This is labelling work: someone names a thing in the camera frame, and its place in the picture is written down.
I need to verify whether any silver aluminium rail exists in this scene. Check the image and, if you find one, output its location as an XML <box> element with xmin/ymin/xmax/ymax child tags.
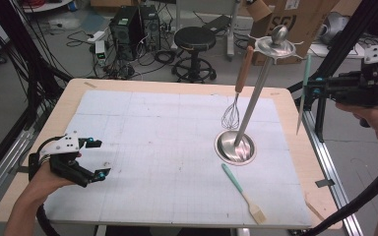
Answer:
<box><xmin>0</xmin><ymin>127</ymin><xmax>35</xmax><ymax>214</ymax></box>
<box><xmin>296</xmin><ymin>107</ymin><xmax>364</xmax><ymax>236</ymax></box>

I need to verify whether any tangle of black floor cables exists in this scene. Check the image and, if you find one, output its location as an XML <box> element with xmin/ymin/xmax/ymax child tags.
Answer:
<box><xmin>67</xmin><ymin>29</ymin><xmax>178</xmax><ymax>81</ymax></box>

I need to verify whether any black round stool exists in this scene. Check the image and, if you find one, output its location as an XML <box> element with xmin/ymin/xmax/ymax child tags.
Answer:
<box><xmin>171</xmin><ymin>26</ymin><xmax>218</xmax><ymax>84</ymax></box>

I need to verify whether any grey white rounded device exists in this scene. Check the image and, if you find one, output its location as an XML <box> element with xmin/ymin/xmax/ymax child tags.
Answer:
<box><xmin>318</xmin><ymin>11</ymin><xmax>350</xmax><ymax>45</ymax></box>

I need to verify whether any brown cardboard box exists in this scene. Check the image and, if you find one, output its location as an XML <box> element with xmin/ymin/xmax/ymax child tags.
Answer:
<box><xmin>244</xmin><ymin>0</ymin><xmax>341</xmax><ymax>66</ymax></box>

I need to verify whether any teal handled slotted turner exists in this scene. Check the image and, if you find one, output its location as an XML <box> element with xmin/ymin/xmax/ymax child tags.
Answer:
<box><xmin>220</xmin><ymin>162</ymin><xmax>268</xmax><ymax>226</ymax></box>

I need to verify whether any white grid mat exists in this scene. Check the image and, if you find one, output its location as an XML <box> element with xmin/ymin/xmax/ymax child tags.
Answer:
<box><xmin>42</xmin><ymin>88</ymin><xmax>312</xmax><ymax>229</ymax></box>

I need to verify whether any large black computer tower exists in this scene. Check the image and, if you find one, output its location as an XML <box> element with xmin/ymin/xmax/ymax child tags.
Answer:
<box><xmin>108</xmin><ymin>6</ymin><xmax>142</xmax><ymax>62</ymax></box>

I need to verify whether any white flat board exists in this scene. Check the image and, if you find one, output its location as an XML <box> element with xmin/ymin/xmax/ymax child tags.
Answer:
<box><xmin>308</xmin><ymin>42</ymin><xmax>367</xmax><ymax>60</ymax></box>

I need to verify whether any white power strip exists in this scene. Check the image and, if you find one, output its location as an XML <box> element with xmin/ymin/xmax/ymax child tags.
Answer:
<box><xmin>87</xmin><ymin>29</ymin><xmax>107</xmax><ymax>43</ymax></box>

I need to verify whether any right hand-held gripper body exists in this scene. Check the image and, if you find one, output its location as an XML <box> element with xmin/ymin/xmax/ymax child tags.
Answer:
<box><xmin>321</xmin><ymin>42</ymin><xmax>378</xmax><ymax>108</ymax></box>

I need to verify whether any metal utensil stand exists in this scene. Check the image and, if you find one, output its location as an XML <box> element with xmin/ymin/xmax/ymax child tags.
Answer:
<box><xmin>214</xmin><ymin>24</ymin><xmax>305</xmax><ymax>166</ymax></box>

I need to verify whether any white box with green display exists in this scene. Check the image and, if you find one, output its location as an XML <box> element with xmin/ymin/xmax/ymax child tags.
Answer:
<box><xmin>94</xmin><ymin>39</ymin><xmax>107</xmax><ymax>68</ymax></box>

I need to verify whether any thick black cable sleeve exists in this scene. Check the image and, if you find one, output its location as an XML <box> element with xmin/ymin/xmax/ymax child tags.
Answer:
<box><xmin>35</xmin><ymin>204</ymin><xmax>62</xmax><ymax>236</ymax></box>
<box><xmin>289</xmin><ymin>168</ymin><xmax>378</xmax><ymax>236</ymax></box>

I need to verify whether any black flat panel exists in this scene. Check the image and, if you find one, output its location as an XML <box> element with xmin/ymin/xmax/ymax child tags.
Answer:
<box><xmin>203</xmin><ymin>14</ymin><xmax>232</xmax><ymax>33</ymax></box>

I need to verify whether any black metal frame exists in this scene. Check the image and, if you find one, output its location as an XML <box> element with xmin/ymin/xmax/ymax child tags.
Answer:
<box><xmin>288</xmin><ymin>0</ymin><xmax>378</xmax><ymax>144</ymax></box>
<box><xmin>0</xmin><ymin>0</ymin><xmax>77</xmax><ymax>188</ymax></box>

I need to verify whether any white round table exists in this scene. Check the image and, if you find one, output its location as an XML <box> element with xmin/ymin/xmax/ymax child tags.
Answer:
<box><xmin>21</xmin><ymin>0</ymin><xmax>73</xmax><ymax>14</ymax></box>

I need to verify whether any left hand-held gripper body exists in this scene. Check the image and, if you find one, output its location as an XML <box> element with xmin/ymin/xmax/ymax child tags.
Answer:
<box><xmin>39</xmin><ymin>131</ymin><xmax>94</xmax><ymax>189</ymax></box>

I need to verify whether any slim black computer tower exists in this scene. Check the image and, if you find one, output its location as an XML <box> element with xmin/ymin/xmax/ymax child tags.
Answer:
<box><xmin>139</xmin><ymin>4</ymin><xmax>161</xmax><ymax>52</ymax></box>

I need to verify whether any teal handled wooden spatula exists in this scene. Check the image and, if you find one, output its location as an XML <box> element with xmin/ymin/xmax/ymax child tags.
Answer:
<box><xmin>295</xmin><ymin>53</ymin><xmax>313</xmax><ymax>136</ymax></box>

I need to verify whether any person's left hand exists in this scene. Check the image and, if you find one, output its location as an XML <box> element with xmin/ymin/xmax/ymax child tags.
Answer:
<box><xmin>26</xmin><ymin>162</ymin><xmax>76</xmax><ymax>205</ymax></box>

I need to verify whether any wooden handled wire whisk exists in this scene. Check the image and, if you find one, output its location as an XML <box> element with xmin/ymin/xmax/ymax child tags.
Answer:
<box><xmin>220</xmin><ymin>44</ymin><xmax>255</xmax><ymax>131</ymax></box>

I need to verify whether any light wooden table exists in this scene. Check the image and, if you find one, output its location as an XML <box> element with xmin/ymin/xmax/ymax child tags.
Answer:
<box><xmin>0</xmin><ymin>78</ymin><xmax>344</xmax><ymax>230</ymax></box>

